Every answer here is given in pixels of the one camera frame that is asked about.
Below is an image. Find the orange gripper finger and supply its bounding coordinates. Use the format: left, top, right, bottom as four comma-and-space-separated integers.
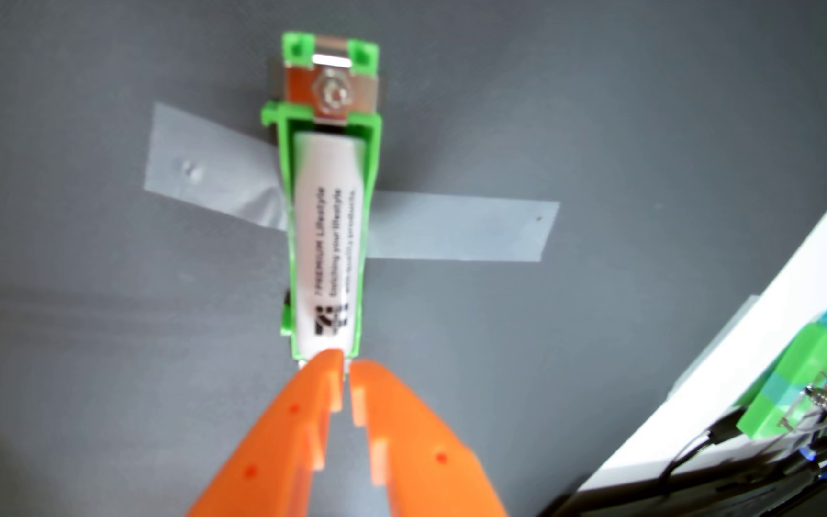
187, 349, 345, 517
349, 360, 508, 517

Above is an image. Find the white cylindrical battery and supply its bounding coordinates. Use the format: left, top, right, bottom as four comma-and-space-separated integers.
293, 131, 368, 362

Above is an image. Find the green battery holder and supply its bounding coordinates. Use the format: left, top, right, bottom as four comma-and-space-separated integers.
261, 30, 383, 371

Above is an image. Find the dark grey mat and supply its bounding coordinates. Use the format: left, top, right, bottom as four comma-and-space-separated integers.
0, 0, 827, 517

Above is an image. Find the grey tape strip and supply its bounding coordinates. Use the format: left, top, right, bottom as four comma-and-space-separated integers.
143, 102, 560, 263

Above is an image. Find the black device box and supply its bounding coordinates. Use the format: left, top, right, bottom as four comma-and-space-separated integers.
539, 460, 827, 517

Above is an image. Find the green plastic block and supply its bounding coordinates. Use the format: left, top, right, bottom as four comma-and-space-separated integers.
737, 316, 827, 440

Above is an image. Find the black cable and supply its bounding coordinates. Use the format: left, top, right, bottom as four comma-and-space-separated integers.
661, 409, 745, 496

